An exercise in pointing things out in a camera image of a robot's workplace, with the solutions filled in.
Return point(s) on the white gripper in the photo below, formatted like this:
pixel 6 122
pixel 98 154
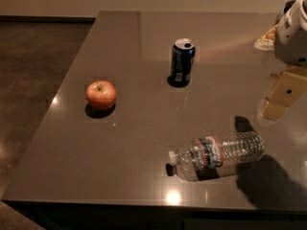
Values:
pixel 293 37

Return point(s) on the clear plastic water bottle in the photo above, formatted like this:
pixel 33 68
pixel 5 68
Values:
pixel 214 157

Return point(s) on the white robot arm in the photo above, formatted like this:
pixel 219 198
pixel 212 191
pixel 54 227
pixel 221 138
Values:
pixel 296 7

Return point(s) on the red apple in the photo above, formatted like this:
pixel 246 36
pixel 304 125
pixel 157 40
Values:
pixel 101 95

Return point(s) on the snack bag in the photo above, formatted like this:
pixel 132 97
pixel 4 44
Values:
pixel 266 41

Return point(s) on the blue soda can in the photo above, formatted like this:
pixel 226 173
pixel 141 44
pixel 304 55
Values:
pixel 183 54

